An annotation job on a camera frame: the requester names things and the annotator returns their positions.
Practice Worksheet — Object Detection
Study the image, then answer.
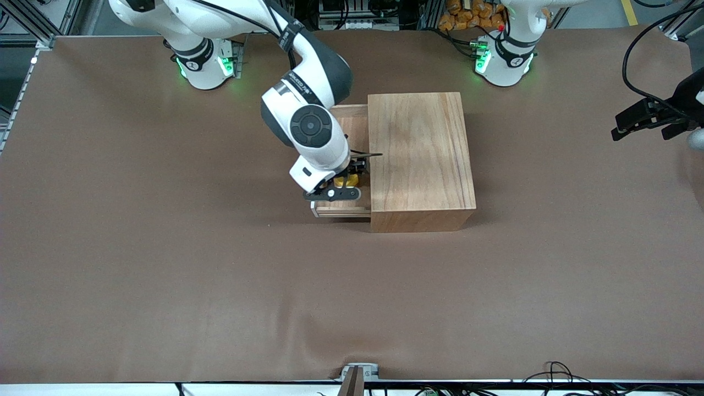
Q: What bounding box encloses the wooden drawer with white front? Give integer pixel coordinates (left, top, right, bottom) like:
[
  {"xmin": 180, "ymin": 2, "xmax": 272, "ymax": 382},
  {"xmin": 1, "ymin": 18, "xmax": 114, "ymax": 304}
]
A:
[{"xmin": 311, "ymin": 104, "xmax": 373, "ymax": 218}]

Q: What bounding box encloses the wooden drawer cabinet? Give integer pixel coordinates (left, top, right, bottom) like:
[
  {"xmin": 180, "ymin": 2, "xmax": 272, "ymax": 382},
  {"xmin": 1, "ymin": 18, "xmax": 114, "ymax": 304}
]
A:
[{"xmin": 367, "ymin": 92, "xmax": 477, "ymax": 234}]

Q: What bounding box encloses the pile of orange objects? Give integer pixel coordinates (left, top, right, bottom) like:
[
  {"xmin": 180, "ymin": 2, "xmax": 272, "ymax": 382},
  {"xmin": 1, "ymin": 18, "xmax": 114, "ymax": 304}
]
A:
[{"xmin": 438, "ymin": 0, "xmax": 507, "ymax": 32}]

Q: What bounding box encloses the brown table cover sheet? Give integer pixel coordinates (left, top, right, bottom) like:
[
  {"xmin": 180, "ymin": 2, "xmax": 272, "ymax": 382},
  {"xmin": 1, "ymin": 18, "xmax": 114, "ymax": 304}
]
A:
[{"xmin": 0, "ymin": 25, "xmax": 704, "ymax": 384}]

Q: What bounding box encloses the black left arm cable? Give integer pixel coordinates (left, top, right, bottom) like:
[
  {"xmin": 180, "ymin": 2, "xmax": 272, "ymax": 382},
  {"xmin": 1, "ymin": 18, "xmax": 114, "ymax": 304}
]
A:
[{"xmin": 621, "ymin": 0, "xmax": 704, "ymax": 120}]

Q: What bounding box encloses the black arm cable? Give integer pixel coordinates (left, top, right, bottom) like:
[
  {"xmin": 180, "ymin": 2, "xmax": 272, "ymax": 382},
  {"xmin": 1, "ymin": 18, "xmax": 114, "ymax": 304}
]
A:
[
  {"xmin": 190, "ymin": 0, "xmax": 300, "ymax": 69},
  {"xmin": 621, "ymin": 0, "xmax": 704, "ymax": 120}
]

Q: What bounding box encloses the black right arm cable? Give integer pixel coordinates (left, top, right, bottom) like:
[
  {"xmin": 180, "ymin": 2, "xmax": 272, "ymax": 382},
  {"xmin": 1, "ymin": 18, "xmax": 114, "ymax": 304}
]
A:
[{"xmin": 190, "ymin": 0, "xmax": 300, "ymax": 69}]

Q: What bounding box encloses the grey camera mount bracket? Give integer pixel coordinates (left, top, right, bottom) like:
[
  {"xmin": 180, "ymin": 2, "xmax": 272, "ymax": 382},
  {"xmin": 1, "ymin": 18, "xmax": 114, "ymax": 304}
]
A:
[{"xmin": 338, "ymin": 362, "xmax": 381, "ymax": 396}]

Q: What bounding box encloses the black cable bundle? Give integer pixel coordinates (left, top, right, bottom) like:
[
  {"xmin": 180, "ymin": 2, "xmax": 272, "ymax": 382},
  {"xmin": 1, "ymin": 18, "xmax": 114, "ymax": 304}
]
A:
[{"xmin": 521, "ymin": 361, "xmax": 704, "ymax": 396}]

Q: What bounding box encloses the aluminium frame profile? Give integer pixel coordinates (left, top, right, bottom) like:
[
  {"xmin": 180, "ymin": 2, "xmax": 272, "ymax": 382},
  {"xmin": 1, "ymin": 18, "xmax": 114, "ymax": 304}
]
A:
[{"xmin": 0, "ymin": 0, "xmax": 56, "ymax": 51}]

